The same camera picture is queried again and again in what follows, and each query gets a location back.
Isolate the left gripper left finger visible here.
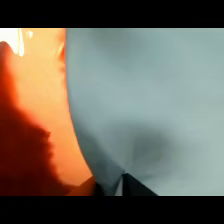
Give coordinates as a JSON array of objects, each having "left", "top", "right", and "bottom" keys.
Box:
[{"left": 75, "top": 175, "right": 106, "bottom": 197}]

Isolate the pale grey garment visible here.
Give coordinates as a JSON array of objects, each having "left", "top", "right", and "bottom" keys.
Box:
[{"left": 64, "top": 28, "right": 224, "bottom": 197}]

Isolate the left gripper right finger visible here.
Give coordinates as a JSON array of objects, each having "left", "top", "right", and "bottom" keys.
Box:
[{"left": 120, "top": 172, "right": 158, "bottom": 197}]

